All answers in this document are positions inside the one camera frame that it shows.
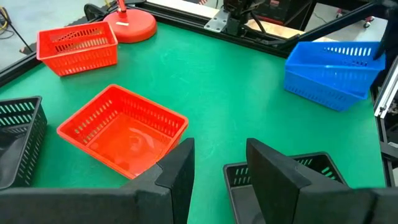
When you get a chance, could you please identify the red desk lamp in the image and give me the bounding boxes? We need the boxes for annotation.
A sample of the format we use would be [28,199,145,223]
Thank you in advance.
[102,0,158,44]

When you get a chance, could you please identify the red plastic basket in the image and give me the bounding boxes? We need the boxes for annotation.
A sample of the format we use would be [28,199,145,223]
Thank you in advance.
[36,21,119,77]
[57,83,190,180]
[57,83,190,178]

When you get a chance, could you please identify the grey metal mounting bracket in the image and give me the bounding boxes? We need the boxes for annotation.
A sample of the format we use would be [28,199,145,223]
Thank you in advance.
[203,7,231,34]

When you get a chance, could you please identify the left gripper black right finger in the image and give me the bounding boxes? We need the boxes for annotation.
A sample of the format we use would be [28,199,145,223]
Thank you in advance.
[245,138,398,224]

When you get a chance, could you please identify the light wooden table board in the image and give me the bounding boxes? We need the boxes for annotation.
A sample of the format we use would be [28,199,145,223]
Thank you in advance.
[146,0,338,43]

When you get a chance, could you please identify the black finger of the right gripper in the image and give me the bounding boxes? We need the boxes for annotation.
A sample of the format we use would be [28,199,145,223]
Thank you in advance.
[373,12,398,60]

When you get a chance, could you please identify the green table mat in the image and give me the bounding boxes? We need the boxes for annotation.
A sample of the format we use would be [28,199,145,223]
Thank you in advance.
[0,21,386,224]

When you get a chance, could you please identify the blue plastic basket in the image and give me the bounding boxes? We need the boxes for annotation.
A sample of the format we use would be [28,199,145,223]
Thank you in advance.
[285,41,386,99]
[283,70,371,112]

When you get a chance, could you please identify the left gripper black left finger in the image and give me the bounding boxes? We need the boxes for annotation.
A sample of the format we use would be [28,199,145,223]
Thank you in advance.
[0,138,196,224]

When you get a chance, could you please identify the black plastic basket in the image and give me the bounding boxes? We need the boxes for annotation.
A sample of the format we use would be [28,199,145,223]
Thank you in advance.
[223,151,348,224]
[0,95,49,190]

